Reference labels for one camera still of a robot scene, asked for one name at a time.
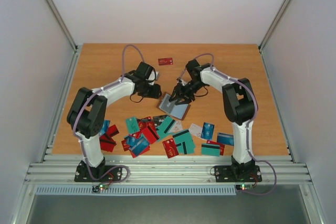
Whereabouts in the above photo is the red card black stripe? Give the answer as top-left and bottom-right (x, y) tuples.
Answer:
(99, 134), (116, 152)
(141, 126), (160, 144)

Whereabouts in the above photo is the white card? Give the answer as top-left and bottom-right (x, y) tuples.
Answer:
(169, 121), (183, 133)
(188, 123), (202, 138)

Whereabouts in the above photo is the slotted grey cable duct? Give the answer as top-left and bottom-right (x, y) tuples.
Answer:
(35, 185), (236, 196)

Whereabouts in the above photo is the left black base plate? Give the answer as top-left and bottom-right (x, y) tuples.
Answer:
(74, 159), (123, 183)

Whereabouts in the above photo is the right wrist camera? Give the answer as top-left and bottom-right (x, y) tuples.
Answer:
(177, 77), (184, 84)

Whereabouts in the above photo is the brown leather card holder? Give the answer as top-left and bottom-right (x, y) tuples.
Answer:
(156, 92), (191, 120)

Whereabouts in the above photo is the red card black stripe left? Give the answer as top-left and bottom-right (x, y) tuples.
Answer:
(99, 134), (116, 152)

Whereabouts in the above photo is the lone red card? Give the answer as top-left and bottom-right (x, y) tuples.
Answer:
(158, 58), (173, 66)

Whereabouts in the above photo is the teal card black stripe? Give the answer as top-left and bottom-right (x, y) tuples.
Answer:
(176, 141), (196, 155)
(157, 116), (175, 140)
(172, 130), (193, 145)

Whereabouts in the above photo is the white card right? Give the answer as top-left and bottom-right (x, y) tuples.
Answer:
(188, 123), (202, 138)

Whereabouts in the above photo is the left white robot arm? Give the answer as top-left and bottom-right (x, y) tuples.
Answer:
(67, 62), (162, 182)

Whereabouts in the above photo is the blue card far left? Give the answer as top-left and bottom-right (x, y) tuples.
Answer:
(99, 120), (110, 136)

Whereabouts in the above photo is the red card bottom right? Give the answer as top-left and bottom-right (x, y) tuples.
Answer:
(206, 140), (225, 156)

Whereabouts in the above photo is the blue card lower pile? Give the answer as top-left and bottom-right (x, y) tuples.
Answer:
(129, 136), (150, 158)

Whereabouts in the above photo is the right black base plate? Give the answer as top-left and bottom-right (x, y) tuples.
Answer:
(214, 165), (262, 183)

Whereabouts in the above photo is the blue card far right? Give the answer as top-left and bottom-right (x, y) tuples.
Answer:
(217, 132), (234, 146)

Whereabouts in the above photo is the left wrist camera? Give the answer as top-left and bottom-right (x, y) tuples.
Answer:
(148, 70), (160, 82)

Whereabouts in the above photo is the teal card upper left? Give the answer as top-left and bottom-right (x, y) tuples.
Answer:
(125, 116), (140, 134)

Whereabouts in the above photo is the black vip card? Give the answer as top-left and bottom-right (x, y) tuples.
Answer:
(153, 114), (167, 127)

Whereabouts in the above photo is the white card centre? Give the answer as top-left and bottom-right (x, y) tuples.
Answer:
(169, 121), (183, 133)

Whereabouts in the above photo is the teal card bottom right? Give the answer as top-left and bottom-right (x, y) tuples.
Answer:
(201, 143), (221, 157)

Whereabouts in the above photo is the teal card black stripe centre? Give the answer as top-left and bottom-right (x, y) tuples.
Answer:
(157, 116), (175, 140)

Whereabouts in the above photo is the teal card black stripe right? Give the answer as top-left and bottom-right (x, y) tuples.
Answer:
(172, 130), (193, 145)

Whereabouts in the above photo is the red vip card bottom centre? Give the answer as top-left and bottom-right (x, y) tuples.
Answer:
(162, 138), (179, 158)

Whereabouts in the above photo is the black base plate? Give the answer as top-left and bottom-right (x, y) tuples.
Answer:
(214, 165), (262, 183)
(74, 159), (123, 183)

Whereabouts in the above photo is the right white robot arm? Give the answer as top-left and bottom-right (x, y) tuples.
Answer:
(169, 59), (258, 180)

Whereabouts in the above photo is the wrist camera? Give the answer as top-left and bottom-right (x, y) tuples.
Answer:
(148, 70), (160, 82)
(177, 77), (184, 84)

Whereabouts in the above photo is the red card black stripe centre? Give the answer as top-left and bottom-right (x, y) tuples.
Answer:
(141, 126), (160, 144)

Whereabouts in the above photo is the red card upper left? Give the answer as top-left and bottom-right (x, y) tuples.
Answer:
(106, 124), (119, 137)

